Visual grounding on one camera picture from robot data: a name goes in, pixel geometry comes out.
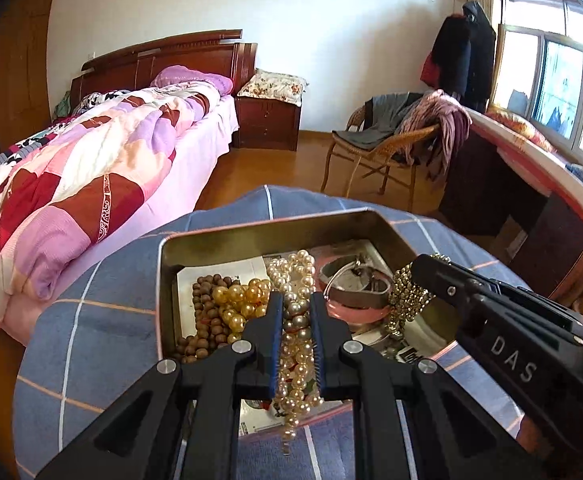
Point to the dark wooden desk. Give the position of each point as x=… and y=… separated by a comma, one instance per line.
x=481, y=180

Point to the pink patchwork quilt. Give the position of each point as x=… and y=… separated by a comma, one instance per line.
x=86, y=180

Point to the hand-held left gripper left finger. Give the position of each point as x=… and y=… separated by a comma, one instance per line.
x=273, y=360

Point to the window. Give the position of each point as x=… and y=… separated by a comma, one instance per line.
x=561, y=80

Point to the black and white patterned cloth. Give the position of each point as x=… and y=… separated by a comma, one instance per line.
x=99, y=99

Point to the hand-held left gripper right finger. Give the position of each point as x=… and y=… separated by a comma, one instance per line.
x=317, y=360

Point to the floral cloth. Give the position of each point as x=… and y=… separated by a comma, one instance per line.
x=274, y=87

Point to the pink tin box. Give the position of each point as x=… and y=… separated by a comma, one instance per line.
x=206, y=245

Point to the dark wooden headboard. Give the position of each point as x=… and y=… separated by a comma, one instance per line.
x=156, y=52

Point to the pink bangle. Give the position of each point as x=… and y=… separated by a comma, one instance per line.
x=361, y=314

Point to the floral cushion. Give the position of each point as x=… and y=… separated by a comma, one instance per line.
x=521, y=127

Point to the wicker chair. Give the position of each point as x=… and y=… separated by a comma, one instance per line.
x=371, y=160

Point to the pink striped garment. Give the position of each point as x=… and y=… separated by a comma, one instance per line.
x=441, y=120

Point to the grey garment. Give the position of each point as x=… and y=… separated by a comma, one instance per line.
x=371, y=120

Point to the dark hanging coats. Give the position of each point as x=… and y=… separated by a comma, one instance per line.
x=466, y=55

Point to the bed with pink sheet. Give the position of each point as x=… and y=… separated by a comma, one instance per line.
x=206, y=130

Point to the purple pillow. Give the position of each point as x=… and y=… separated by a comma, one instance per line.
x=191, y=79

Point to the dark wooden nightstand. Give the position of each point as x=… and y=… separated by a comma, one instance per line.
x=266, y=125

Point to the blue checked tablecloth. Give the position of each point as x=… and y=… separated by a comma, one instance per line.
x=96, y=340

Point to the green cloth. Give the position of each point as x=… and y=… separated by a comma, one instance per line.
x=62, y=105

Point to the wooden wardrobe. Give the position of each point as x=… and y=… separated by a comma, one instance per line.
x=16, y=70

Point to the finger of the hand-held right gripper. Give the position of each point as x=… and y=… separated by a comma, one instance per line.
x=436, y=280
x=516, y=297

